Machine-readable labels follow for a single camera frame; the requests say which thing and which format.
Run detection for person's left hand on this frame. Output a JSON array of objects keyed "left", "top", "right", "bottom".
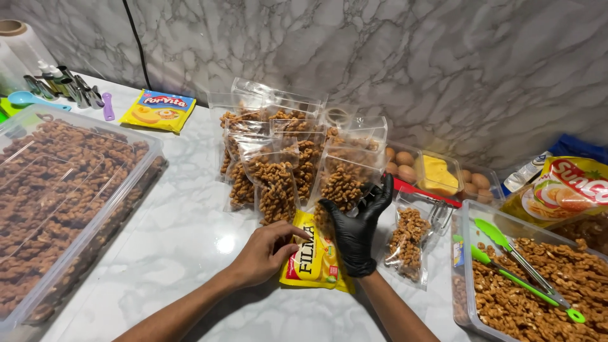
[{"left": 231, "top": 220, "right": 312, "bottom": 290}]

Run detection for person's right hand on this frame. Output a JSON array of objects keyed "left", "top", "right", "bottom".
[{"left": 318, "top": 173, "right": 395, "bottom": 279}]

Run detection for yellow margarine packet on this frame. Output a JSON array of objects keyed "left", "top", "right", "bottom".
[{"left": 279, "top": 209, "right": 355, "bottom": 293}]

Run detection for single flat clear snack bag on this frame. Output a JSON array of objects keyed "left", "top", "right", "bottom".
[{"left": 383, "top": 187, "right": 436, "bottom": 291}]

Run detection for pile of clear snack pouches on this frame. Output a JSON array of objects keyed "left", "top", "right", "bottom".
[{"left": 207, "top": 77, "right": 389, "bottom": 227}]

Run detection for clear tray with yellow block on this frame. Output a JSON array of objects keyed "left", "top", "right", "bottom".
[{"left": 416, "top": 150, "right": 465, "bottom": 197}]

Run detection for open clear plastic container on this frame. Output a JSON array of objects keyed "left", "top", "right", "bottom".
[{"left": 450, "top": 199, "right": 608, "bottom": 342}]

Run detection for clear tape roll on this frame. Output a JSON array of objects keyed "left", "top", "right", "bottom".
[{"left": 327, "top": 106, "right": 353, "bottom": 127}]

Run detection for green metal tongs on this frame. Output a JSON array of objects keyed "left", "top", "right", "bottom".
[{"left": 452, "top": 218, "right": 586, "bottom": 324}]

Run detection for yellow packet with blue label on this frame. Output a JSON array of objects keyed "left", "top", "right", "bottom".
[{"left": 119, "top": 89, "right": 197, "bottom": 134}]

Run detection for white sachet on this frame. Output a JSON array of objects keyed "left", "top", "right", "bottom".
[{"left": 503, "top": 150, "right": 554, "bottom": 194}]

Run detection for heap of brown snack pieces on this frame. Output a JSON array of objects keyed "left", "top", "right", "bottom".
[{"left": 468, "top": 237, "right": 608, "bottom": 342}]

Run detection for large lidded clear plastic container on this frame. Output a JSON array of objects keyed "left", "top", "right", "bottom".
[{"left": 0, "top": 104, "right": 168, "bottom": 334}]

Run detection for yellow and red oil pouch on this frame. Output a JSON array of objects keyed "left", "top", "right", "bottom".
[{"left": 500, "top": 156, "right": 608, "bottom": 230}]

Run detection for clear tub of brown snacks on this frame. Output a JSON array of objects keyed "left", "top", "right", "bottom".
[{"left": 550, "top": 213, "right": 608, "bottom": 257}]

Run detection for group of metal piping tips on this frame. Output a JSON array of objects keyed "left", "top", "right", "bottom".
[{"left": 23, "top": 65, "right": 105, "bottom": 110}]

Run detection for small white-capped bottles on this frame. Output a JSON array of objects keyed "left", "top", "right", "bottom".
[{"left": 37, "top": 59, "right": 68, "bottom": 96}]

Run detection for light blue plastic spoon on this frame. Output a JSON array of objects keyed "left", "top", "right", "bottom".
[{"left": 7, "top": 91, "right": 72, "bottom": 113}]

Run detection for green plastic board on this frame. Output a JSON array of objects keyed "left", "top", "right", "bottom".
[{"left": 0, "top": 97, "right": 23, "bottom": 125}]

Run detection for roll of cling film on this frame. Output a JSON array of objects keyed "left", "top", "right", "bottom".
[{"left": 0, "top": 19, "right": 59, "bottom": 79}]

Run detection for red-handled metal whisk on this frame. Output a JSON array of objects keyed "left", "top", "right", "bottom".
[{"left": 381, "top": 175, "right": 462, "bottom": 237}]

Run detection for black cable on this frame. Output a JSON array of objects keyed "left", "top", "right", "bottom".
[{"left": 122, "top": 0, "right": 152, "bottom": 92}]

